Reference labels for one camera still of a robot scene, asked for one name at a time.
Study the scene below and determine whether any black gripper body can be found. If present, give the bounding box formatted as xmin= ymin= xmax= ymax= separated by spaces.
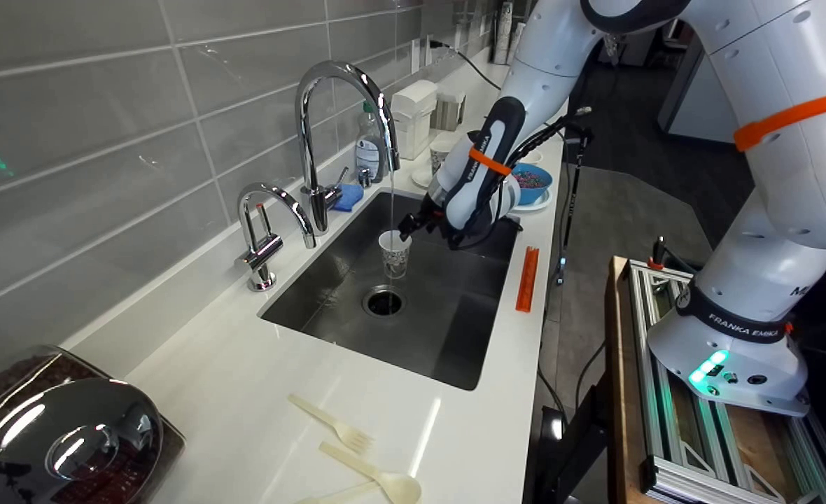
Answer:
xmin=410 ymin=193 xmax=449 ymax=240

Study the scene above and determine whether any round sink drain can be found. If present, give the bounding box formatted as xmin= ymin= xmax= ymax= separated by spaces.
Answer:
xmin=360 ymin=282 xmax=406 ymax=319

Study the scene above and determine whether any stainless steel sink basin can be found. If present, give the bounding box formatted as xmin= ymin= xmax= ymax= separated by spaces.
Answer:
xmin=256 ymin=191 xmax=524 ymax=392

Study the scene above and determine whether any white cup stack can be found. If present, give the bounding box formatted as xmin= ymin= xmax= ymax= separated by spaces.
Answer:
xmin=484 ymin=0 xmax=526 ymax=67

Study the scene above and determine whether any blue sponge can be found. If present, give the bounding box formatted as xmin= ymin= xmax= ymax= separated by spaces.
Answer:
xmin=326 ymin=181 xmax=365 ymax=214

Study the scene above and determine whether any clear bottle green cap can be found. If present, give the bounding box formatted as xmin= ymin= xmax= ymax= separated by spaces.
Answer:
xmin=351 ymin=97 xmax=386 ymax=191

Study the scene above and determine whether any white ribbed box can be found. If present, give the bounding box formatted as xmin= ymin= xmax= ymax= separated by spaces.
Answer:
xmin=392 ymin=79 xmax=438 ymax=161

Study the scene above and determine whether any small grey container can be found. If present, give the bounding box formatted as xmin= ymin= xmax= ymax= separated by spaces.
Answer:
xmin=433 ymin=90 xmax=469 ymax=135

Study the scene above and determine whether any white plate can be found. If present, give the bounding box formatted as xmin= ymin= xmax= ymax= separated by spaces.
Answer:
xmin=512 ymin=191 xmax=554 ymax=214

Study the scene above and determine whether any blue bowl of beads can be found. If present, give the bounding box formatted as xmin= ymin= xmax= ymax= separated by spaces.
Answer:
xmin=505 ymin=161 xmax=557 ymax=210

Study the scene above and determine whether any orange flat strip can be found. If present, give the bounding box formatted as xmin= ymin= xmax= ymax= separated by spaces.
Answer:
xmin=512 ymin=242 xmax=543 ymax=317

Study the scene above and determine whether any small chrome faucet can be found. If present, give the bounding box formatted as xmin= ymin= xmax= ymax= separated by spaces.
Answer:
xmin=234 ymin=178 xmax=321 ymax=291

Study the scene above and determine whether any tall chrome faucet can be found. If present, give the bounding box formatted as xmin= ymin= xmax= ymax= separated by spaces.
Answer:
xmin=293 ymin=58 xmax=402 ymax=235

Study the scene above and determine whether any cream plastic spoon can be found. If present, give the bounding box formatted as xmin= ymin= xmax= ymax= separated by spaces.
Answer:
xmin=318 ymin=438 xmax=421 ymax=504
xmin=286 ymin=392 xmax=372 ymax=457

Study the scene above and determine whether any wooden base board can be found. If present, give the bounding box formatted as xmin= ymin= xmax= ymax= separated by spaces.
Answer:
xmin=605 ymin=252 xmax=658 ymax=504

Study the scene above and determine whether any aluminium profile robot stand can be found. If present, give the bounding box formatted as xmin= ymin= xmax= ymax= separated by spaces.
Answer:
xmin=627 ymin=258 xmax=826 ymax=504

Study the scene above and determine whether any black power cable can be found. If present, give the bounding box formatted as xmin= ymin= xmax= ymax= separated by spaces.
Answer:
xmin=424 ymin=35 xmax=505 ymax=93

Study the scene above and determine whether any black camera stand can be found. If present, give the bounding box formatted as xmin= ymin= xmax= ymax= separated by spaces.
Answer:
xmin=552 ymin=105 xmax=594 ymax=289

